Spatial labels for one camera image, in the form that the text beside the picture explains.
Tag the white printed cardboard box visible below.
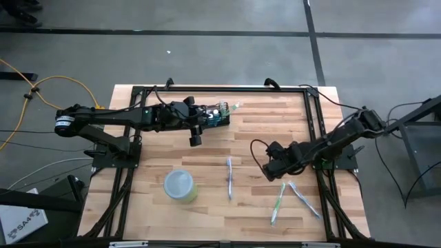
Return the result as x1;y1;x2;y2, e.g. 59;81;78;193
0;187;49;245

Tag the black looped floor cable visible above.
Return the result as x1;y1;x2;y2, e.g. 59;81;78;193
374;137;441;209

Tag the black aluminium table frame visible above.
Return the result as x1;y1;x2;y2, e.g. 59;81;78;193
77;84;371;242

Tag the silver table edge bracket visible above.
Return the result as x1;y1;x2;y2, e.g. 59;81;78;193
109;240;149;248
302;242;340;248

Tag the yellow extension cord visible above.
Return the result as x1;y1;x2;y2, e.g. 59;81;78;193
0;75;106;152
0;58;63;113

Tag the black flat floor bar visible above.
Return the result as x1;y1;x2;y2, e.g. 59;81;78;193
0;71;39;82

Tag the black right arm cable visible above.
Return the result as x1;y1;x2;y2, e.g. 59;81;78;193
298;83;362;112

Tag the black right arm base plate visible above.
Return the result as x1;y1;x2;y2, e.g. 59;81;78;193
309;144;366;172

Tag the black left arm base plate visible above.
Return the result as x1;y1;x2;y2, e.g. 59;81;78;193
84;141;142;169

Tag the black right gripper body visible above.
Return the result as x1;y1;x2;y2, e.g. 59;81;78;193
261;140;305;182

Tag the black wire basket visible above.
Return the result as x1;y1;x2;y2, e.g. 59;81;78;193
201;101;231;127

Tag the black metal side table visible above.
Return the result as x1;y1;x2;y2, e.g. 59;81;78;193
380;94;441;200

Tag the blue toothbrush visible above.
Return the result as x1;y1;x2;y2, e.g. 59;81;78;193
226;156;234;200
288;181;322;220

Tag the black equipment stand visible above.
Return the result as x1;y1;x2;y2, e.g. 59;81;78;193
0;174;86;247

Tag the grey floor cable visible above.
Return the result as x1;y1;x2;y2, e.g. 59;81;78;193
6;157;94;190

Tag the pale green cup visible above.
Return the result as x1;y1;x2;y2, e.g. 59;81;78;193
163;168;200;203

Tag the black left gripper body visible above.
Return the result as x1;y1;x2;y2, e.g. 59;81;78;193
161;96;205;147

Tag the person's foot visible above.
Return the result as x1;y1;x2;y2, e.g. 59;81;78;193
6;12;44;28
19;0;42;10

